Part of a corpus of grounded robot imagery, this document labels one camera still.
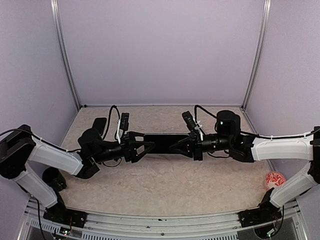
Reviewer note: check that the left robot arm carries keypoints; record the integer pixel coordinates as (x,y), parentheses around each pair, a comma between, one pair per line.
(19,146)

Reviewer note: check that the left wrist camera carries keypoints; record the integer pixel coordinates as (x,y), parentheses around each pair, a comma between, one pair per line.
(122,125)

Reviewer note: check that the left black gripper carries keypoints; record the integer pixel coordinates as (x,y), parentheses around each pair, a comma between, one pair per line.
(129,149)

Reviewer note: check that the front aluminium rail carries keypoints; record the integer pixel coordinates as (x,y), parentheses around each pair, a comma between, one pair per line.
(220,226)

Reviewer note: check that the aluminium frame post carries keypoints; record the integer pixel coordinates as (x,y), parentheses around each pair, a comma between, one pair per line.
(63,52)
(258,53)

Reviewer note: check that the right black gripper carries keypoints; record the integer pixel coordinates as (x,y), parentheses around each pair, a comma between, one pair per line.
(194,148)

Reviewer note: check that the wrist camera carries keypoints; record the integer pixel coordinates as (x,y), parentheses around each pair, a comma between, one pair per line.
(192,125)
(122,125)

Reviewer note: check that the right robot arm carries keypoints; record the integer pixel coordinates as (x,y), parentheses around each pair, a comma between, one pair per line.
(249,148)

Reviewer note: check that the black phone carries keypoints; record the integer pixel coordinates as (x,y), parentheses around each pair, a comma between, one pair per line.
(163,141)
(100,124)

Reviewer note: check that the left aluminium frame post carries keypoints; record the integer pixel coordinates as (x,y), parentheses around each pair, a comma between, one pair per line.
(63,52)

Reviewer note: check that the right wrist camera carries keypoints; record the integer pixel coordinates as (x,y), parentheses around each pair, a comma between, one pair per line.
(192,125)

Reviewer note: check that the red white patterned bowl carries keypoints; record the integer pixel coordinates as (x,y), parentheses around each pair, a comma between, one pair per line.
(274,179)

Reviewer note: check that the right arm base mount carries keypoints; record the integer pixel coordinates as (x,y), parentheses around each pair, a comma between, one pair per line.
(265,212)

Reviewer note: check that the right aluminium frame post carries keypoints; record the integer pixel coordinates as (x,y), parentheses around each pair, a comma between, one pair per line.
(258,53)

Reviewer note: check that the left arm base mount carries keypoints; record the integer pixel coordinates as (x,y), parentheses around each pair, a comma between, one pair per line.
(59,213)

